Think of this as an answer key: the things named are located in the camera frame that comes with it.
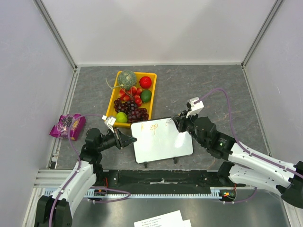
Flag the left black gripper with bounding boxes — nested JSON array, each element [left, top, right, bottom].
[[97, 126, 136, 152]]

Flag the small whiteboard black frame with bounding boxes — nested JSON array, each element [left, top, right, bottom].
[[130, 118, 194, 164]]

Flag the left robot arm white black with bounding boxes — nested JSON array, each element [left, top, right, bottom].
[[34, 128, 137, 227]]

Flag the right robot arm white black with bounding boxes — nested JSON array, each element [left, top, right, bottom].
[[171, 111, 303, 208]]

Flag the right whiteboard stand foot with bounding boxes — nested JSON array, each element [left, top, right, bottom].
[[173, 157, 178, 164]]

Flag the green pear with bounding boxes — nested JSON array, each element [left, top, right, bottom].
[[116, 112, 128, 123]]

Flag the dark red grapes bunch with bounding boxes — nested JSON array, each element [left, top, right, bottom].
[[114, 98, 149, 123]]

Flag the yellow plastic tray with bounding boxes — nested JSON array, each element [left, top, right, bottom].
[[106, 71, 157, 128]]

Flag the red strawberries bunch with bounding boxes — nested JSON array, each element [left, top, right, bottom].
[[118, 86, 143, 106]]

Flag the green mango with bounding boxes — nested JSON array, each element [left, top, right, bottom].
[[141, 89, 152, 103]]

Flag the purple snack bag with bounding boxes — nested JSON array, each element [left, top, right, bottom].
[[49, 114, 86, 141]]

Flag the red apple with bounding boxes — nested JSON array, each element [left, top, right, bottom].
[[139, 76, 152, 89]]

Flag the green netted melon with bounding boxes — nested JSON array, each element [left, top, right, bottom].
[[117, 70, 137, 90]]

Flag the white paper sheets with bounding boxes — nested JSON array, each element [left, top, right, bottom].
[[134, 210, 192, 227]]

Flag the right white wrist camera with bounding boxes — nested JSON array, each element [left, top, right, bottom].
[[186, 97, 204, 118]]

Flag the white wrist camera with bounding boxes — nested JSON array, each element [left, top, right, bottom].
[[102, 115, 116, 132], [186, 97, 204, 118]]

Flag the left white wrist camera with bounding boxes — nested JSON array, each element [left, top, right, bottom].
[[102, 115, 116, 132]]

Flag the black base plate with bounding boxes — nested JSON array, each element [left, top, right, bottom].
[[94, 170, 234, 194]]

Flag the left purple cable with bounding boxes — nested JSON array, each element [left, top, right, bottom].
[[48, 114, 131, 227]]

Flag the white slotted cable duct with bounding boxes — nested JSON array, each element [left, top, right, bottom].
[[45, 187, 223, 199]]

